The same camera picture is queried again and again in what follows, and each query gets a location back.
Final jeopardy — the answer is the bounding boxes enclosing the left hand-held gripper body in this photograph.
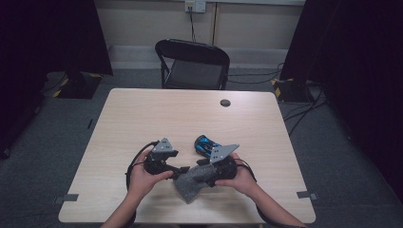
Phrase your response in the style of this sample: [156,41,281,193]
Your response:
[144,137,180,176]

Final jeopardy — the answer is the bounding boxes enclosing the gray tape mark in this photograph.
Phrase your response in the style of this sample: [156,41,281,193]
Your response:
[297,190,317,200]
[54,193,80,204]

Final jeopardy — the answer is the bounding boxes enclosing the black power cable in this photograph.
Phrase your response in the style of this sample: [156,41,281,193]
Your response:
[188,7,197,43]

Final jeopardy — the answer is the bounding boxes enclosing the white wall outlet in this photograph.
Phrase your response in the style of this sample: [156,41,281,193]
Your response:
[184,0,207,13]

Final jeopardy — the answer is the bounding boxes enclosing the hand-held gripper black cable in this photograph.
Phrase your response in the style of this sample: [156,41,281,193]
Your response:
[236,157,307,228]
[125,141,160,228]

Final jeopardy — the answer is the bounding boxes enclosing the left hand-held gripper black cable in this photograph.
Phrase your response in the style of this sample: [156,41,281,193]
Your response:
[125,141,160,228]

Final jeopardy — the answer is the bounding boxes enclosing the black folding chair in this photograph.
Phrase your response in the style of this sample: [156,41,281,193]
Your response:
[154,38,231,91]

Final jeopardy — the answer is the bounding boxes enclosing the black floor cable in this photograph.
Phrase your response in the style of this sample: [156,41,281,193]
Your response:
[227,62,285,86]

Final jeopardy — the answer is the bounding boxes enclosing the person's left hand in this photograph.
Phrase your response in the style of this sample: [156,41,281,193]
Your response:
[127,150,175,200]

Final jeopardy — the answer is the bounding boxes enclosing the bundle of black floor cables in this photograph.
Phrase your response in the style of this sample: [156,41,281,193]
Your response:
[282,85,328,138]

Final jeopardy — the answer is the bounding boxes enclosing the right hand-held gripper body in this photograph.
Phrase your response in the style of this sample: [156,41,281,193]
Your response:
[209,143,240,181]

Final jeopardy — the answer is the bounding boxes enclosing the blue and black toy car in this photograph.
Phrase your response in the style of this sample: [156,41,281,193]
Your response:
[193,134,222,160]

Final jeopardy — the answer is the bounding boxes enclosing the black stand base yellow stripes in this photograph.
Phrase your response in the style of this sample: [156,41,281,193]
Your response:
[270,78,316,104]
[52,71,104,100]

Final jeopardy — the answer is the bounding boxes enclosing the gray fuzzy cloth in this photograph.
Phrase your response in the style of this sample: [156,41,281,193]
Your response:
[174,163,219,204]

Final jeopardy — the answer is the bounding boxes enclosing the right hand-held gripper black cable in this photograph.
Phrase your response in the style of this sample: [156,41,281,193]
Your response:
[236,157,307,228]

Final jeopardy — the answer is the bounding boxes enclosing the person's right hand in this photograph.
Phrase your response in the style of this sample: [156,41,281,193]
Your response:
[215,153,258,198]

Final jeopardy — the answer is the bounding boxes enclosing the black curtain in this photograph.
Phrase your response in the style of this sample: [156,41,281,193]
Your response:
[279,0,403,203]
[0,0,114,160]

